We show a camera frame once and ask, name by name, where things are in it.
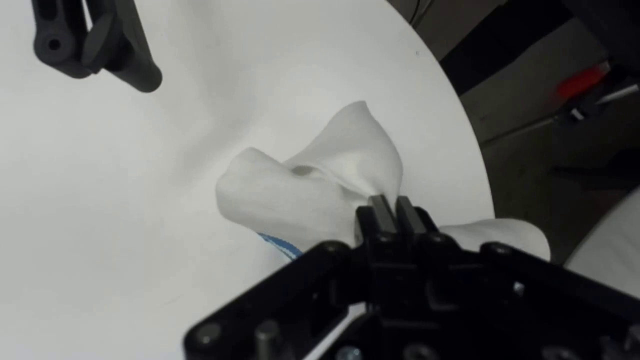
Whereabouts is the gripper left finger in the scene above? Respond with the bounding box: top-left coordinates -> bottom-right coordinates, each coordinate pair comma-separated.
183,194 -> 400,360

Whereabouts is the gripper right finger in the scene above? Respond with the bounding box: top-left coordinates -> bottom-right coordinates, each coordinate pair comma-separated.
398,195 -> 640,360

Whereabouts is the white tea towel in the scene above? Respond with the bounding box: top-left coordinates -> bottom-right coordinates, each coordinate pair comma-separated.
215,100 -> 551,263

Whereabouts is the black towel stand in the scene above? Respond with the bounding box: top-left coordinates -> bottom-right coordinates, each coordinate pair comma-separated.
31,0 -> 163,94

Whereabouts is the red handled tool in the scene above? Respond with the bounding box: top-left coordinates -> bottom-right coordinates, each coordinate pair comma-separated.
556,61 -> 640,123

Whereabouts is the black cable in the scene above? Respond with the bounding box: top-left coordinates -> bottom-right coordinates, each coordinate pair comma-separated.
409,0 -> 434,27

